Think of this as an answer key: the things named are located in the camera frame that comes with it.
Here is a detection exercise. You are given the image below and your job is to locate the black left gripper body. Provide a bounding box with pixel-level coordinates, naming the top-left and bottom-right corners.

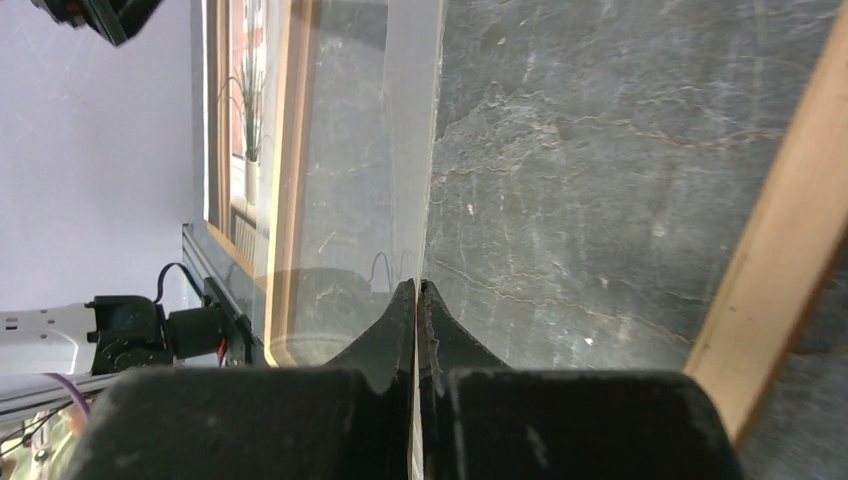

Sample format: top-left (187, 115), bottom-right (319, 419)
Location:
top-left (31, 0), bottom-right (162, 47)

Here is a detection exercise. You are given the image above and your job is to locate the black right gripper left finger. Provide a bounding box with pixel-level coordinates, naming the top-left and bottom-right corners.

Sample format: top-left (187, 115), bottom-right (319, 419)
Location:
top-left (66, 280), bottom-right (417, 480)

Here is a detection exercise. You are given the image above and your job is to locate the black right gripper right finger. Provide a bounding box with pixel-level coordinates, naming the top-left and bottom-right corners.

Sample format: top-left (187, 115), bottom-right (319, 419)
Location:
top-left (417, 281), bottom-right (742, 479)

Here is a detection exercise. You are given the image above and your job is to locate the wooden picture frame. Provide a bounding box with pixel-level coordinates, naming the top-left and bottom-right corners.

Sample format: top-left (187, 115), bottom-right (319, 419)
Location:
top-left (263, 0), bottom-right (848, 452)

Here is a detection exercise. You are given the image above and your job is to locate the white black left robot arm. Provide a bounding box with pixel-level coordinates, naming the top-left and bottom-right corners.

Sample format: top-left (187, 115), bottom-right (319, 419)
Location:
top-left (1, 1), bottom-right (238, 382)

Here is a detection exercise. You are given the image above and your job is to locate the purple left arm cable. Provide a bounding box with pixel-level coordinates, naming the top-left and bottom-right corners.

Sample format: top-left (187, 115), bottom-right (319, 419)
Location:
top-left (42, 372), bottom-right (94, 420)

